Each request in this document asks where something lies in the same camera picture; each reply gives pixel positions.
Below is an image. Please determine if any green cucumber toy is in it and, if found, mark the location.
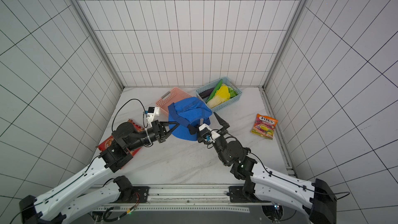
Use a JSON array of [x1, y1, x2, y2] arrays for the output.
[[207, 79, 223, 103]]

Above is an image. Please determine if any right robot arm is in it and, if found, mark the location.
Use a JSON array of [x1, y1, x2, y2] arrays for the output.
[[184, 110, 337, 224]]

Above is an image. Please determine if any yellow napa cabbage toy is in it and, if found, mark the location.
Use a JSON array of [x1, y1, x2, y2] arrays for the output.
[[207, 85, 230, 109]]

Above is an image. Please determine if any pink plastic basket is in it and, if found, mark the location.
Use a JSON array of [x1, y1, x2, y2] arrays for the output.
[[155, 87, 192, 115]]

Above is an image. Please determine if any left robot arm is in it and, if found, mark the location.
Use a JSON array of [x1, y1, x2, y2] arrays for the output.
[[19, 120, 179, 224]]

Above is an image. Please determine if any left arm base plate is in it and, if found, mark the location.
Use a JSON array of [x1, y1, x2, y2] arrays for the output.
[[117, 186, 150, 203]]

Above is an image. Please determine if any red cookie snack bag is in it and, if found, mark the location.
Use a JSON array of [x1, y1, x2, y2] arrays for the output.
[[96, 119, 144, 156]]

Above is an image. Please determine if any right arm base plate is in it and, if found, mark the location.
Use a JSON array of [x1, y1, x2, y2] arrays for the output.
[[226, 186, 258, 203]]

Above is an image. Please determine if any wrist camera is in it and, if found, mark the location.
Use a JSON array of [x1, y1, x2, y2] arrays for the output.
[[145, 107, 160, 128], [198, 123, 221, 144]]

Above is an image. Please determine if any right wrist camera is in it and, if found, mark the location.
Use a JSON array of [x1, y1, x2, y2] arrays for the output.
[[198, 123, 221, 144]]

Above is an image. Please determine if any orange candy bag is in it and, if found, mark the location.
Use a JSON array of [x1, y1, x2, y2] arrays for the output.
[[251, 114, 278, 140]]

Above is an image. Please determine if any dark purple eggplant toy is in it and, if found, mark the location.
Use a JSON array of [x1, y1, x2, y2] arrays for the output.
[[199, 87, 214, 99]]

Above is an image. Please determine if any light blue plastic basket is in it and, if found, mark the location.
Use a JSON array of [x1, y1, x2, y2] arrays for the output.
[[196, 77, 242, 112]]

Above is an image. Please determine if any blue baseball cap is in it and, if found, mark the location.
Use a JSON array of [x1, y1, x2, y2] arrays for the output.
[[169, 97, 212, 141]]

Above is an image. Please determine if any green lettuce toy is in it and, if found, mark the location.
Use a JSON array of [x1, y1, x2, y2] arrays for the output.
[[228, 87, 238, 98]]

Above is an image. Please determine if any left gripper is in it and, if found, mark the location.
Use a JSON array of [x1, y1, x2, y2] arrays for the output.
[[127, 120, 181, 150]]

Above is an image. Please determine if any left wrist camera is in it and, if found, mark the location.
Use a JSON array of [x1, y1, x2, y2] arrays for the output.
[[145, 107, 160, 128]]

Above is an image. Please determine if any aluminium mounting rail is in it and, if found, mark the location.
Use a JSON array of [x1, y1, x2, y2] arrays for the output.
[[65, 183, 312, 224]]

